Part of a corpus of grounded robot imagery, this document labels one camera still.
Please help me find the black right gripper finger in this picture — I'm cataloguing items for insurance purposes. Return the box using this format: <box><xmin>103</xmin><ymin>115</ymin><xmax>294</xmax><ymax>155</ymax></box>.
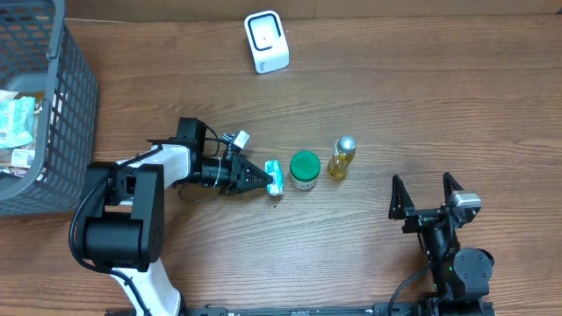
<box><xmin>443</xmin><ymin>172</ymin><xmax>463</xmax><ymax>205</ymax></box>
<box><xmin>388</xmin><ymin>175</ymin><xmax>415</xmax><ymax>220</ymax></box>

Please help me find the teal tissue pack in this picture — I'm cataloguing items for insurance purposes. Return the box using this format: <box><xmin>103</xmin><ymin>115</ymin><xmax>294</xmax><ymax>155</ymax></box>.
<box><xmin>264</xmin><ymin>160</ymin><xmax>285</xmax><ymax>197</ymax></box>

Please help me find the green lid white jar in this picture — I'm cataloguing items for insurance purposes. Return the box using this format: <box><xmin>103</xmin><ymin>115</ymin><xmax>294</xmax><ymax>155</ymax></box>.
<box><xmin>289</xmin><ymin>151</ymin><xmax>321</xmax><ymax>190</ymax></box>

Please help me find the yellow oil bottle silver cap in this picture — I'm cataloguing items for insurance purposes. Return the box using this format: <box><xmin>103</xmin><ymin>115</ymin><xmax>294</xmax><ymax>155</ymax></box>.
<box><xmin>328</xmin><ymin>135</ymin><xmax>357</xmax><ymax>180</ymax></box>

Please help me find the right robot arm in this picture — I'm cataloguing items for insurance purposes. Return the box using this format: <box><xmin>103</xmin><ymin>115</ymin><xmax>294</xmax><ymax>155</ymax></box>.
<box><xmin>385</xmin><ymin>172</ymin><xmax>495</xmax><ymax>315</ymax></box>

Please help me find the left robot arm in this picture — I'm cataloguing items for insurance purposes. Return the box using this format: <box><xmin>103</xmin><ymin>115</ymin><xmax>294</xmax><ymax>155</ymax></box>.
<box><xmin>68</xmin><ymin>118</ymin><xmax>278</xmax><ymax>315</ymax></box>

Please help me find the white barcode scanner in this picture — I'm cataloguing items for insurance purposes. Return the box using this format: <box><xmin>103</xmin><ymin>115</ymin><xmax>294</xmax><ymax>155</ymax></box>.
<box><xmin>244</xmin><ymin>10</ymin><xmax>290</xmax><ymax>75</ymax></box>

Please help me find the brown labelled food package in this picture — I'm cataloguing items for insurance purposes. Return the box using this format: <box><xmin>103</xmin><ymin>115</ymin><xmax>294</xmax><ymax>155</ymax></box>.
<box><xmin>1</xmin><ymin>148</ymin><xmax>35</xmax><ymax>177</ymax></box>

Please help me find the white green snack package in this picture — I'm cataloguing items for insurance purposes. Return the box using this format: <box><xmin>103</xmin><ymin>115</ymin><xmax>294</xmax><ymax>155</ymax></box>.
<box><xmin>1</xmin><ymin>90</ymin><xmax>36</xmax><ymax>148</ymax></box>

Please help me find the grey plastic mesh basket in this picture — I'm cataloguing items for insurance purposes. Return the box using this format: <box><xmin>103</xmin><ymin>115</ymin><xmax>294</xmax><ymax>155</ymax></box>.
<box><xmin>1</xmin><ymin>0</ymin><xmax>98</xmax><ymax>216</ymax></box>

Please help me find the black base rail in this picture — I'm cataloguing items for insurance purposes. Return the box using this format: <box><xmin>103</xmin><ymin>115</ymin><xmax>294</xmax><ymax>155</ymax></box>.
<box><xmin>104</xmin><ymin>303</ymin><xmax>496</xmax><ymax>316</ymax></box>

